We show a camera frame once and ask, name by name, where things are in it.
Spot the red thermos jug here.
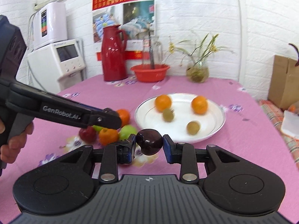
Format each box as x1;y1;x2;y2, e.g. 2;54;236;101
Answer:
101;24;128;81

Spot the cardboard box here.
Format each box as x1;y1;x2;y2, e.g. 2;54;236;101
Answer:
268;55;298;110

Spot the glass vase with plant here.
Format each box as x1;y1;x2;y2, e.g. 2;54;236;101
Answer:
164;31;234;83

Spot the orange tangerine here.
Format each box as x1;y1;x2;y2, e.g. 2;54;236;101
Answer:
117;109;130;127
99;128;119;146

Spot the green apple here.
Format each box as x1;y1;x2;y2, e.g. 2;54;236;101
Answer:
92;125;103;133
119;124;137;141

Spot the orange on plate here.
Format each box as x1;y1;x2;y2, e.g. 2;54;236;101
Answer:
191;96;208;115
155;95;172;112

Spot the person's left hand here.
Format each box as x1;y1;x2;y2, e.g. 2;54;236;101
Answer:
1;122;34;164

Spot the orange on plate left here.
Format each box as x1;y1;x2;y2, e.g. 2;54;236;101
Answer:
155;95;172;112

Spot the brown longan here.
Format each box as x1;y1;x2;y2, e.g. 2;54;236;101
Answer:
186;121;201;136
162;108;174;122

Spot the brown longan upper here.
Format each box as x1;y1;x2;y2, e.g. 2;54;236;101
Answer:
162;108;174;122

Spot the brown longan lower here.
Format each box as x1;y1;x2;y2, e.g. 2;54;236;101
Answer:
186;121;201;136

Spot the white wall water purifier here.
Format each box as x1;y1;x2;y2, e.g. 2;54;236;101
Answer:
33;2;67;50

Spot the red plastic basket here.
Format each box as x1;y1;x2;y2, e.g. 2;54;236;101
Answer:
130;64;170;83

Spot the red plum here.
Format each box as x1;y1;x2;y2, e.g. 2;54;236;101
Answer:
78;126;97;144

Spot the white water dispenser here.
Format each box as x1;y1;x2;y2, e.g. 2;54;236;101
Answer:
27;39;86;94

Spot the white round plate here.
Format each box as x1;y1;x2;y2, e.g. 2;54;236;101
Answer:
134;93;226;144

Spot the dark purple plum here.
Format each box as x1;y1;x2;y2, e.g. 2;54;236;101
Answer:
136;129;163;156

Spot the clear glass pitcher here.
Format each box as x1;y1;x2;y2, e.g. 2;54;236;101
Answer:
142;34;163;69

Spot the dark red leaf plant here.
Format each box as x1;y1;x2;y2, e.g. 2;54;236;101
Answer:
288;42;299;67

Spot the bedding poster calendar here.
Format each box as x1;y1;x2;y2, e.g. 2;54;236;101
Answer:
92;0;156;61

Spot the plaid cloth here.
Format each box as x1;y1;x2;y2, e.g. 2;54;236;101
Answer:
258;99;299;168

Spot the white plastic bag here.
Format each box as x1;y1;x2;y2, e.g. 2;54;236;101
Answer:
280;110;299;140

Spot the orange on plate right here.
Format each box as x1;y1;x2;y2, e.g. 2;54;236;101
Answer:
191;96;208;115

